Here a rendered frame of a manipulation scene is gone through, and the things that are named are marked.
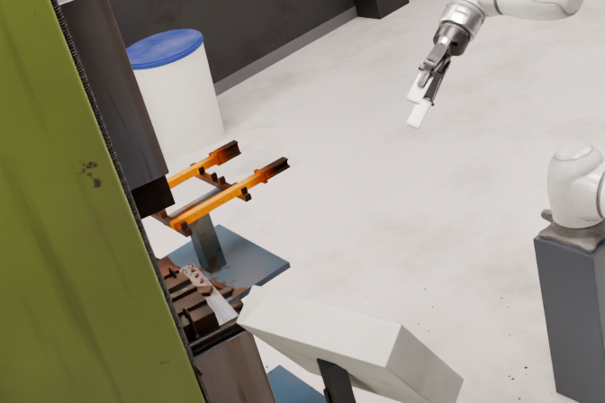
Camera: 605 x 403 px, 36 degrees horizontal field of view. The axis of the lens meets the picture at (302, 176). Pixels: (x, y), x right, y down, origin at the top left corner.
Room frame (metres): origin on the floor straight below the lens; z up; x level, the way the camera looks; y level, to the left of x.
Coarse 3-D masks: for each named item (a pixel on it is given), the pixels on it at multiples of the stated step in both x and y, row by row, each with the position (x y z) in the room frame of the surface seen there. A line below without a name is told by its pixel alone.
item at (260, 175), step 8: (280, 160) 2.51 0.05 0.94; (264, 168) 2.49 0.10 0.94; (272, 168) 2.48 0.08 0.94; (280, 168) 2.50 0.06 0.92; (248, 176) 2.47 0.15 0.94; (256, 176) 2.46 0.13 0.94; (264, 176) 2.45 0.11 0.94; (272, 176) 2.48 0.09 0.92; (240, 184) 2.43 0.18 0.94; (248, 184) 2.44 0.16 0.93; (256, 184) 2.45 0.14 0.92; (224, 192) 2.42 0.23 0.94; (232, 192) 2.41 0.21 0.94; (208, 200) 2.40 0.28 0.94; (216, 200) 2.38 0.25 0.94; (224, 200) 2.39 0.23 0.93; (200, 208) 2.36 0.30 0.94; (208, 208) 2.36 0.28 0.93; (184, 216) 2.34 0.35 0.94; (192, 216) 2.34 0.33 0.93; (200, 216) 2.35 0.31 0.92; (176, 224) 2.31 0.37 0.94
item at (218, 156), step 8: (232, 144) 2.70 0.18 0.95; (216, 152) 2.67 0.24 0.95; (224, 152) 2.69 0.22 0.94; (232, 152) 2.70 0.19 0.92; (240, 152) 2.71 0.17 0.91; (208, 160) 2.65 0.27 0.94; (216, 160) 2.66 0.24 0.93; (224, 160) 2.68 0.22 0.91; (192, 168) 2.63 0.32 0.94; (176, 176) 2.60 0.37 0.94; (184, 176) 2.60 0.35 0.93; (192, 176) 2.61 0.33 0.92; (176, 184) 2.59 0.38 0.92
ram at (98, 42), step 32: (64, 0) 1.72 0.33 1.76; (96, 0) 1.73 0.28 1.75; (96, 32) 1.72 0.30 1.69; (96, 64) 1.71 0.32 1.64; (128, 64) 1.73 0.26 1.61; (96, 96) 1.71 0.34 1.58; (128, 96) 1.73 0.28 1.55; (128, 128) 1.72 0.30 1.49; (128, 160) 1.71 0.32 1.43; (160, 160) 1.73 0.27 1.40
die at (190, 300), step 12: (180, 276) 1.95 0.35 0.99; (168, 288) 1.90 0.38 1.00; (192, 288) 1.87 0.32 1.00; (180, 300) 1.85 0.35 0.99; (192, 300) 1.83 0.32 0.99; (204, 300) 1.82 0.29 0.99; (180, 312) 1.80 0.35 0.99; (192, 312) 1.80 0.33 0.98; (204, 312) 1.79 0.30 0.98; (204, 324) 1.77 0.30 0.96; (216, 324) 1.78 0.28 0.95; (192, 336) 1.76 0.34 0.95
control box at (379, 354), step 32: (256, 288) 1.50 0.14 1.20; (256, 320) 1.44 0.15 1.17; (288, 320) 1.40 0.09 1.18; (320, 320) 1.36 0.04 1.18; (352, 320) 1.33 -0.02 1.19; (384, 320) 1.29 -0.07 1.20; (288, 352) 1.47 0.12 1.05; (320, 352) 1.34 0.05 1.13; (352, 352) 1.28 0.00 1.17; (384, 352) 1.24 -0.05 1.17; (416, 352) 1.28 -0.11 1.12; (352, 384) 1.46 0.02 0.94; (384, 384) 1.33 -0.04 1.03; (416, 384) 1.27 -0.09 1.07; (448, 384) 1.33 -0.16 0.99
